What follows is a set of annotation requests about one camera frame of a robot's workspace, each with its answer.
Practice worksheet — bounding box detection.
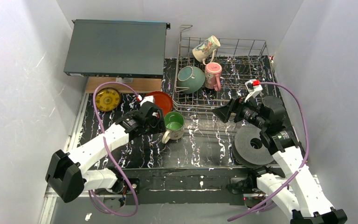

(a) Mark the cream seahorse mug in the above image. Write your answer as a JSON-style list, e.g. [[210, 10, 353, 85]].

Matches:
[[192, 35, 221, 65]]

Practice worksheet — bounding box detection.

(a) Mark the yellow patterned plate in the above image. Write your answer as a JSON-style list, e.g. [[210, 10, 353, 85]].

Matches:
[[96, 87, 122, 112]]

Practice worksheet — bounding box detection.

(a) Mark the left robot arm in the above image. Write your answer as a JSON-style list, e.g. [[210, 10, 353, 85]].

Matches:
[[45, 102, 165, 203]]

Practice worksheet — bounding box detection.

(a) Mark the green interior mug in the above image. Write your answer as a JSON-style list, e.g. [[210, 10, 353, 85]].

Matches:
[[161, 112, 184, 144]]

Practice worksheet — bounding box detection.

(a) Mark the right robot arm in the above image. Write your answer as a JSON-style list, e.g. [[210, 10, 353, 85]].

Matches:
[[212, 95, 348, 224]]

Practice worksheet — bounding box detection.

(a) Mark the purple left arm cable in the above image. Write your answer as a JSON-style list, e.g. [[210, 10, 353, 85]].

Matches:
[[88, 82, 143, 217]]

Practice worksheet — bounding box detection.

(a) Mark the red plate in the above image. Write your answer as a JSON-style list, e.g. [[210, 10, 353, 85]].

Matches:
[[146, 91, 173, 116]]

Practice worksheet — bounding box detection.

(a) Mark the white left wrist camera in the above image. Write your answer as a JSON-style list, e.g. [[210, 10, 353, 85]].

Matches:
[[137, 95, 155, 106]]

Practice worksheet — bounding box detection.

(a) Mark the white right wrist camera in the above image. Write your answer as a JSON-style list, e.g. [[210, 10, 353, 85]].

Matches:
[[245, 79, 263, 102]]

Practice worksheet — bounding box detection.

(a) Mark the grey perforated filament spool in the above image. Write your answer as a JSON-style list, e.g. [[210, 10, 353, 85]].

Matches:
[[232, 125, 275, 168]]

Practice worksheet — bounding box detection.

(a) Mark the pink interior mug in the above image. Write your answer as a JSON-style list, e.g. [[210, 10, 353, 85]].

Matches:
[[204, 62, 222, 91]]

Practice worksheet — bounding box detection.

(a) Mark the white floral bowl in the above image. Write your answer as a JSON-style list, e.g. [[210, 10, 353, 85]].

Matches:
[[177, 66, 206, 94]]

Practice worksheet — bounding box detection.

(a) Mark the dark grey rack-mount box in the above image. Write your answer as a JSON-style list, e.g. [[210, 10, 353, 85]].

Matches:
[[63, 19, 171, 79]]

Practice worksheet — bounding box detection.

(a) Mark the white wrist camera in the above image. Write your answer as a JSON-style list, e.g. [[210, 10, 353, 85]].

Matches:
[[245, 79, 263, 102], [137, 95, 155, 106]]

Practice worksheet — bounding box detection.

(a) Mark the aluminium frame rail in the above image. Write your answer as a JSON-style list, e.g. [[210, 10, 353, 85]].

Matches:
[[38, 175, 328, 224]]

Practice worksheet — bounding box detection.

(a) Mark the metal wire dish rack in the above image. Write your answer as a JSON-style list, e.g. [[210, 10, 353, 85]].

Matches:
[[172, 24, 276, 114]]

